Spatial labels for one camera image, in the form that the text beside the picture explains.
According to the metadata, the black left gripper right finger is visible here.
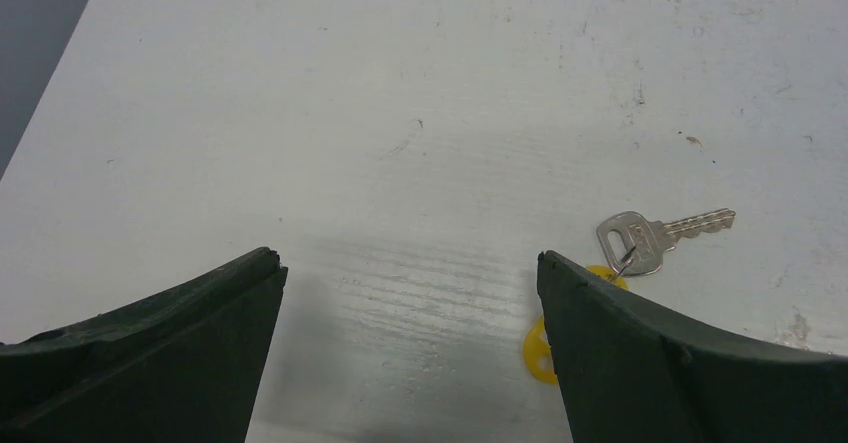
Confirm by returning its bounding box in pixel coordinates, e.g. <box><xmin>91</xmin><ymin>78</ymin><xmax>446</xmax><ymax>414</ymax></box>
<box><xmin>537</xmin><ymin>250</ymin><xmax>847</xmax><ymax>442</ymax></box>

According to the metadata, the yellow key tag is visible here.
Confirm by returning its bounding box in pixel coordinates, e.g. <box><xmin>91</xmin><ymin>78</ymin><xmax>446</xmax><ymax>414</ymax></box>
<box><xmin>522</xmin><ymin>265</ymin><xmax>629</xmax><ymax>385</ymax></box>

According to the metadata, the silver key with ring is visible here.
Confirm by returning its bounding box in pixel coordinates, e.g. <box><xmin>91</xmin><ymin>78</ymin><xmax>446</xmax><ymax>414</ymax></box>
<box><xmin>596</xmin><ymin>208</ymin><xmax>736</xmax><ymax>276</ymax></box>

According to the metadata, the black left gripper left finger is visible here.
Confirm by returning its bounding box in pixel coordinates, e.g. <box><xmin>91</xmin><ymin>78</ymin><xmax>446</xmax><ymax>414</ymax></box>
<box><xmin>1</xmin><ymin>247</ymin><xmax>287</xmax><ymax>442</ymax></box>

